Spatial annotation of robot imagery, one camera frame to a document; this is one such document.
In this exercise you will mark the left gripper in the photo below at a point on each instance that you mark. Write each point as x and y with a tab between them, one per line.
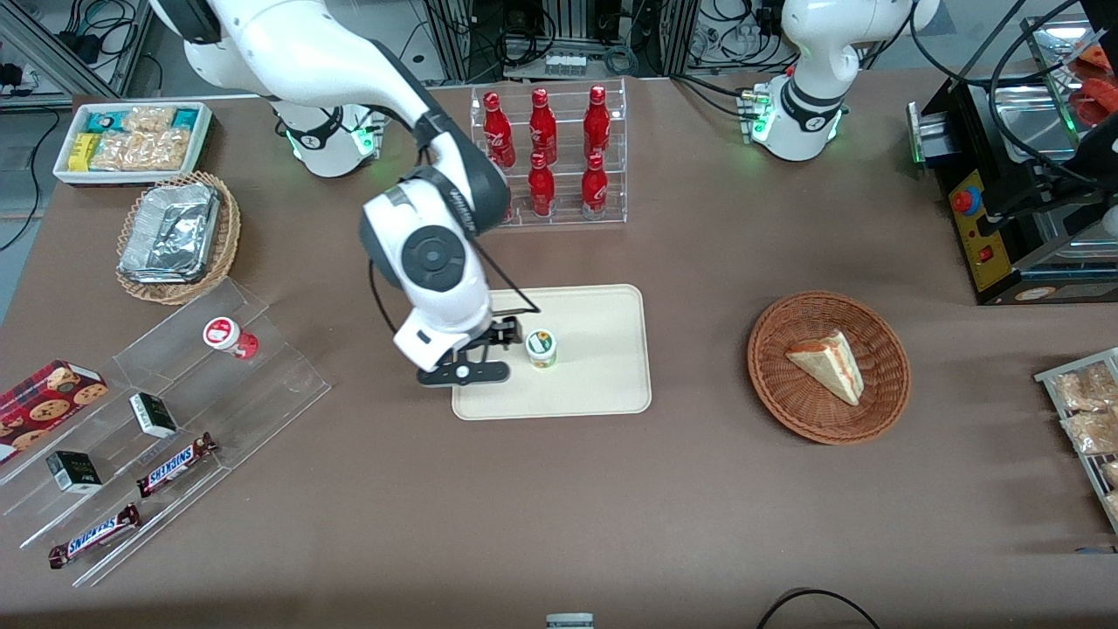
1094	158

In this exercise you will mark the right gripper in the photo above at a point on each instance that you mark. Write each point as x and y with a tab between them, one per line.
499	333

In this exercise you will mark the green gum bottle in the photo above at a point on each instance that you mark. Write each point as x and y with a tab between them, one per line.
541	348

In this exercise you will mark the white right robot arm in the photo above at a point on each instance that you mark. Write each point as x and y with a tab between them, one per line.
297	44

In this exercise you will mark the beige plastic tray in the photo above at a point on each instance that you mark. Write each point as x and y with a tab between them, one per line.
603	376

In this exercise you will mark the red gum bottle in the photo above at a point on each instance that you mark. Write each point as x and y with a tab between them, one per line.
229	337

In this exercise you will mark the black steel conveyor machine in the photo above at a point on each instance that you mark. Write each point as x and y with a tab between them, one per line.
996	262

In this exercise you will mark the clear acrylic bottle rack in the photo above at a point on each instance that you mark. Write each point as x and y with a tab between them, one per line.
568	218

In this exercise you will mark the clear bag of crackers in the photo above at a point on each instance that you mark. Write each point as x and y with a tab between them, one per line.
1083	389
1092	432

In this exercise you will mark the wrapped sandwich wedge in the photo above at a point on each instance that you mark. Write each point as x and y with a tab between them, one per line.
830	365

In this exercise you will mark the clear acrylic stepped display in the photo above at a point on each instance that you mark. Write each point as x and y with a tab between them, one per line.
262	393

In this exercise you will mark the brown round wicker basket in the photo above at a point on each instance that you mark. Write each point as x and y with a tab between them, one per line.
786	402

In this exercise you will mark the white power strip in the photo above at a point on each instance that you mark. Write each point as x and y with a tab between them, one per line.
566	63

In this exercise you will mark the light tan wicker basket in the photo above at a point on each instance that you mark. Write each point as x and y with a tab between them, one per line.
229	236

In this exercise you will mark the grey device edge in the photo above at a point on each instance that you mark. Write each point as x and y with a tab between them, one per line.
569	621

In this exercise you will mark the stacked aluminium foil trays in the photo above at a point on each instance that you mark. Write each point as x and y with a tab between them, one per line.
175	231

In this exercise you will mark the snickers chocolate bar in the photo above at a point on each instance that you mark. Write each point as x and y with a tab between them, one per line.
175	465
94	535

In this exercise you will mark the small black box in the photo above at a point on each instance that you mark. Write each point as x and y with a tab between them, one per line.
74	473
154	416

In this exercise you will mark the teal snack packet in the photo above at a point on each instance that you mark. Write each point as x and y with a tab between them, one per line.
103	121
185	119

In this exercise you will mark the white rectangular snack bin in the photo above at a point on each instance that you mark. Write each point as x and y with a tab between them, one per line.
131	177

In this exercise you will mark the clear cracker bag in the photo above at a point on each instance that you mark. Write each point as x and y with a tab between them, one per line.
148	119
140	151

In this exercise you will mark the yellow snack packet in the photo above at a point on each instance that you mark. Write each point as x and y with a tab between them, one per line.
82	152

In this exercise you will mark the red plaid cookie box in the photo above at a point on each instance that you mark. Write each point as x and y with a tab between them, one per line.
44	406

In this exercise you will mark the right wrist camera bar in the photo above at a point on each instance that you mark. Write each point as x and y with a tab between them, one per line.
480	372

